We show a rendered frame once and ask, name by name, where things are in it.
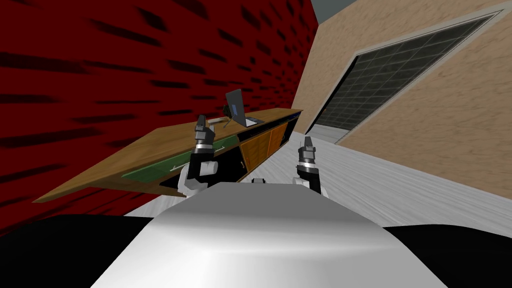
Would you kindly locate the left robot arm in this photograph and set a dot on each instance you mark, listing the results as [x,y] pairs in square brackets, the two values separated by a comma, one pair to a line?
[198,170]

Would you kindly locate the brown wooden desk cabinet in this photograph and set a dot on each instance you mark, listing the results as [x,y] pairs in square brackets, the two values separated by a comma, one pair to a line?
[160,140]

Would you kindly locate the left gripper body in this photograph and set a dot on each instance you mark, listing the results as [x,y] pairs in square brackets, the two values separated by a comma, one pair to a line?
[204,136]

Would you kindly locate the dark gridded window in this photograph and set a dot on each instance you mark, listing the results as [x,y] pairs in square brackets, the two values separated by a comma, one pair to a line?
[384,80]

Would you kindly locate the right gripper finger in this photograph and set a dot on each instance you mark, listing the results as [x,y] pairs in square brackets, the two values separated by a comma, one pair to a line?
[308,141]

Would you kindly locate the green drawer front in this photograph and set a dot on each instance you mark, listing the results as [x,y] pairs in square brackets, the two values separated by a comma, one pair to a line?
[160,167]

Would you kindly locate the grey open laptop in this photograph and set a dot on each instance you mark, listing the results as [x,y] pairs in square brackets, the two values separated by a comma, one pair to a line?
[236,107]

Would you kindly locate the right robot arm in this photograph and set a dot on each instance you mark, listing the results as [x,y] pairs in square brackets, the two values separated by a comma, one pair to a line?
[310,176]

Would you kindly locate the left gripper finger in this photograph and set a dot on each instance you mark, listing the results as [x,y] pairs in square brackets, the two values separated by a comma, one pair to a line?
[201,121]
[211,128]

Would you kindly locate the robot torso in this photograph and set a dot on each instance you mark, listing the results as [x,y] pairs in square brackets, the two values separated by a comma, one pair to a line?
[260,236]

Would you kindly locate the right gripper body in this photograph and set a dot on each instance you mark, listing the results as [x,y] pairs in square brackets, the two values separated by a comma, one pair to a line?
[307,155]

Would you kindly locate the orange cupboard door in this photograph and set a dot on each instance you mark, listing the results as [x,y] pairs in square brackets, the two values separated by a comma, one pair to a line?
[256,152]
[278,138]

